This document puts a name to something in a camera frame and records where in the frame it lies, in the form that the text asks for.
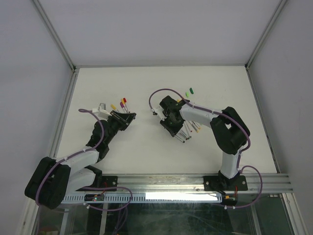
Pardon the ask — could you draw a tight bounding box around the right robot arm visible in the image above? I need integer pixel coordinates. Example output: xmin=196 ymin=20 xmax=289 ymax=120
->
xmin=154 ymin=96 xmax=250 ymax=189

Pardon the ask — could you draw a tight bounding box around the yellow pen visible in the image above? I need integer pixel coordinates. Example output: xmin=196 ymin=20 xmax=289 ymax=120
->
xmin=191 ymin=121 xmax=200 ymax=133

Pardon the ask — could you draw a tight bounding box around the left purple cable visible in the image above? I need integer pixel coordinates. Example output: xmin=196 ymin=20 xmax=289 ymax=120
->
xmin=35 ymin=108 xmax=133 ymax=235

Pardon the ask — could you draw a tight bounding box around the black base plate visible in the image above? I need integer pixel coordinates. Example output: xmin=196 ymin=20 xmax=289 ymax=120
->
xmin=203 ymin=175 xmax=248 ymax=191
xmin=92 ymin=175 xmax=118 ymax=192

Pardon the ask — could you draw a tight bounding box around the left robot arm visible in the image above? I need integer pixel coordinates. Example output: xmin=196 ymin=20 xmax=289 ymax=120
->
xmin=24 ymin=109 xmax=136 ymax=210

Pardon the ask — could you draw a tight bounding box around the white slotted cable duct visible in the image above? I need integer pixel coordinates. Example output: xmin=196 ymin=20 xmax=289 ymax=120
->
xmin=62 ymin=192 xmax=222 ymax=204

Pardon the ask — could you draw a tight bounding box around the purple cable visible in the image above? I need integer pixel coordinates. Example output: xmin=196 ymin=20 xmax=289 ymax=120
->
xmin=35 ymin=108 xmax=133 ymax=235
xmin=148 ymin=88 xmax=264 ymax=210

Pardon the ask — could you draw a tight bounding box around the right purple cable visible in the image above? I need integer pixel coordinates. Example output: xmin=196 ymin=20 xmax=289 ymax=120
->
xmin=148 ymin=88 xmax=264 ymax=210

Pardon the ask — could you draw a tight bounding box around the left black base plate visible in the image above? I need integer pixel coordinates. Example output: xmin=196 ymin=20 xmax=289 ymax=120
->
xmin=92 ymin=175 xmax=118 ymax=192

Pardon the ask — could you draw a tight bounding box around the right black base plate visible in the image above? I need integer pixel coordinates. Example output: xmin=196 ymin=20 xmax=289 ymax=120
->
xmin=203 ymin=175 xmax=248 ymax=191

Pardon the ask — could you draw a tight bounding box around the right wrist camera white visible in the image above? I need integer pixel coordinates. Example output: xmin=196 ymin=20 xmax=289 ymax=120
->
xmin=151 ymin=106 xmax=166 ymax=120

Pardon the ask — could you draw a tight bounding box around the aluminium front rail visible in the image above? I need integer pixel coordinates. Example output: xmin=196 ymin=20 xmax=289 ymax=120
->
xmin=73 ymin=173 xmax=293 ymax=194

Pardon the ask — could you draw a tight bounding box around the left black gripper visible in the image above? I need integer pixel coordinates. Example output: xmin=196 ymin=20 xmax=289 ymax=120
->
xmin=105 ymin=110 xmax=135 ymax=145

